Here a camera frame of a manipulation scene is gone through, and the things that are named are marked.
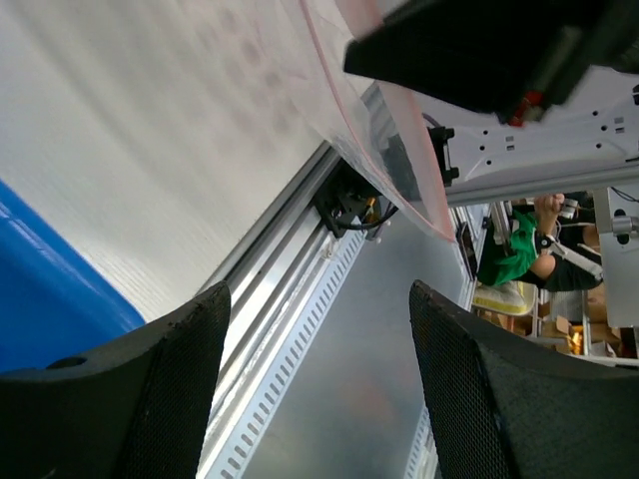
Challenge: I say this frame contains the clear pink zip top bag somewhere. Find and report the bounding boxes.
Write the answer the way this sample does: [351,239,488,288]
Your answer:
[295,1,454,242]

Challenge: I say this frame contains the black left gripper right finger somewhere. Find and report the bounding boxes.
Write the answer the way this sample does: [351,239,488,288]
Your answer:
[408,280,638,478]

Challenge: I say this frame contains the person in green shirt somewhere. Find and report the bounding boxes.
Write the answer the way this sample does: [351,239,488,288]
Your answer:
[477,191,603,292]

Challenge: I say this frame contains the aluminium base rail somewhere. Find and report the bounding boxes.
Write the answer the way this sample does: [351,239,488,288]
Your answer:
[197,82,400,479]

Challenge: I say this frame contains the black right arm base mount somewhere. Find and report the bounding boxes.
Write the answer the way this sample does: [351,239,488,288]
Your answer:
[312,160,398,239]

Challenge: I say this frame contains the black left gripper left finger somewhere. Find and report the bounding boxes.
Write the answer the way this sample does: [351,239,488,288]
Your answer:
[1,282,231,478]

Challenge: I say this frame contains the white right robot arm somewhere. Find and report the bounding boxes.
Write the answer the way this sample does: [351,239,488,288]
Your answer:
[343,1,638,187]

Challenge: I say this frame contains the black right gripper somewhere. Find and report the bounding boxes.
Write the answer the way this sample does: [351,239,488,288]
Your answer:
[343,1,638,125]

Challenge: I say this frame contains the blue plastic bin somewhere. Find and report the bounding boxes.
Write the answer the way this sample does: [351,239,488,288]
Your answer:
[1,185,145,372]

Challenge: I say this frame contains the slotted white cable duct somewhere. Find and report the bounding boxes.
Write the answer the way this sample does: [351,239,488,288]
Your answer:
[197,232,364,478]

